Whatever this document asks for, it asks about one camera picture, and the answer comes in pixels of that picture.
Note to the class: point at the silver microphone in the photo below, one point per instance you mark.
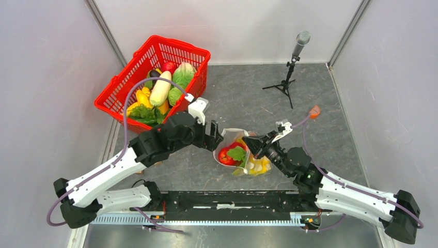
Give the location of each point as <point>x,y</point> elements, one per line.
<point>302,39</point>

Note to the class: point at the white radish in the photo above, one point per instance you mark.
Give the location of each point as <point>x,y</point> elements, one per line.
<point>159,92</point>

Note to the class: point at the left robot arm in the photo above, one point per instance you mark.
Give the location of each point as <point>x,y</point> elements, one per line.
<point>84,198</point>

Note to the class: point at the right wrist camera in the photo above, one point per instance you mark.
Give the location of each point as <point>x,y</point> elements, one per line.
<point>284,127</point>

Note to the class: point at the green leafy lettuce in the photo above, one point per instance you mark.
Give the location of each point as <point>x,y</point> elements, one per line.
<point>148,116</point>

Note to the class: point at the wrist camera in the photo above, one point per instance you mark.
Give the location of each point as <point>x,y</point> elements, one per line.
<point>197,108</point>
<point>284,127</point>

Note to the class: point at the black microphone tripod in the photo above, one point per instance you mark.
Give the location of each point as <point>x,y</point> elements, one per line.
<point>283,86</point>

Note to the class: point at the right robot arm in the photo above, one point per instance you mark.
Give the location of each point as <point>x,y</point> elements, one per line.
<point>396,213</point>

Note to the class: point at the round green cabbage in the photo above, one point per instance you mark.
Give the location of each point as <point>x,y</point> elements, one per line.
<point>174,95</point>

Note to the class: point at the napa cabbage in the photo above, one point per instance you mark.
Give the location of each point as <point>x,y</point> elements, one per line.
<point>183,75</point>

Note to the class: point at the red apple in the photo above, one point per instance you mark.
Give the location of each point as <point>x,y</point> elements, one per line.
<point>224,158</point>

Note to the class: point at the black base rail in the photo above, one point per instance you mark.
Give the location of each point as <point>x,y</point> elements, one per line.
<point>269,205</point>

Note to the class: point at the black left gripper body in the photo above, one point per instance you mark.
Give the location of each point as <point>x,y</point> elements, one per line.
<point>201,139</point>

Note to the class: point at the aluminium frame rail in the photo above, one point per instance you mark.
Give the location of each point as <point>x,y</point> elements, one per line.
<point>308,222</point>

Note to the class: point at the red plastic shopping basket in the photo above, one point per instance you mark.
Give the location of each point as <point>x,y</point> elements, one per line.
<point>152,55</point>

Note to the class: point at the clear polka dot zip bag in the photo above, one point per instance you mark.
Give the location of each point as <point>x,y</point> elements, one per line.
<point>230,136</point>

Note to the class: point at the dark purple eggplant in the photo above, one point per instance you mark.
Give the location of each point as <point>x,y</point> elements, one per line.
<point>154,74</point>

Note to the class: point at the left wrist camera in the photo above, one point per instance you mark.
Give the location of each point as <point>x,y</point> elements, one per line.
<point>197,108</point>

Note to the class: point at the orange small block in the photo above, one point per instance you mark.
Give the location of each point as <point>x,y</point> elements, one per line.
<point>314,112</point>

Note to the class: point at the yellow banana bunch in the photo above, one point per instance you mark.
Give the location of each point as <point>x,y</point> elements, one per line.
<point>252,166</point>

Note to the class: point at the yellow bell pepper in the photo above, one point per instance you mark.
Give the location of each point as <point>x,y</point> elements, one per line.
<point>142,97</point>

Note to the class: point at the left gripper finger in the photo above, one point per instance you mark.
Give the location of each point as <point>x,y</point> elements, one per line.
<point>214,142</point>
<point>214,132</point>

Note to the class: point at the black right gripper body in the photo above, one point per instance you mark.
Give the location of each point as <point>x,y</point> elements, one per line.
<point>272,150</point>

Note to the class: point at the orange carrot with leaves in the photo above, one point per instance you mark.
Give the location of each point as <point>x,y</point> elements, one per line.
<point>238,153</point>

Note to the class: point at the red tomato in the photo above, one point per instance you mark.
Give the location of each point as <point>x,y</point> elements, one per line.
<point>169,66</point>

